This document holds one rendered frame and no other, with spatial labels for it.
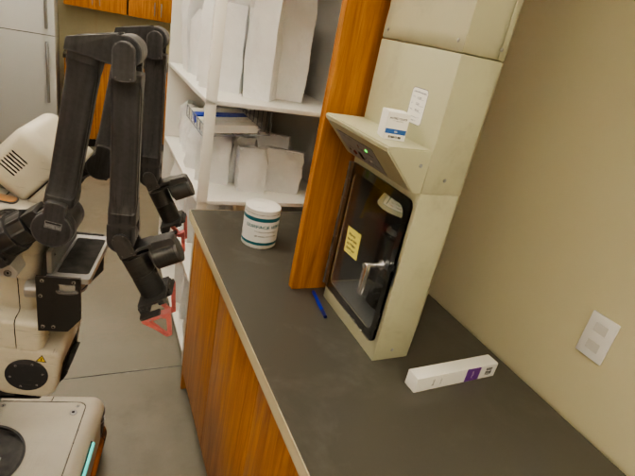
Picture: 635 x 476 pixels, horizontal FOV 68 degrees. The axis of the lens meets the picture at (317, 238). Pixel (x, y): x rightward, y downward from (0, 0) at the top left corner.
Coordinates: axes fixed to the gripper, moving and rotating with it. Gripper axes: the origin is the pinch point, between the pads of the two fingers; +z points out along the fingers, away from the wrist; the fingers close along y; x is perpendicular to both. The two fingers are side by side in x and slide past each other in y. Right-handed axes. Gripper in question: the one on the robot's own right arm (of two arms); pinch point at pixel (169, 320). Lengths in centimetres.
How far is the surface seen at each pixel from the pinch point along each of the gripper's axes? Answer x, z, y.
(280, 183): -35, 21, 125
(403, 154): -63, -24, -7
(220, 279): -8.6, 10.8, 31.8
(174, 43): -3, -51, 208
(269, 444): -12.9, 33.6, -15.5
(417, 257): -62, 3, -4
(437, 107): -73, -30, -3
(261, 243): -22, 15, 55
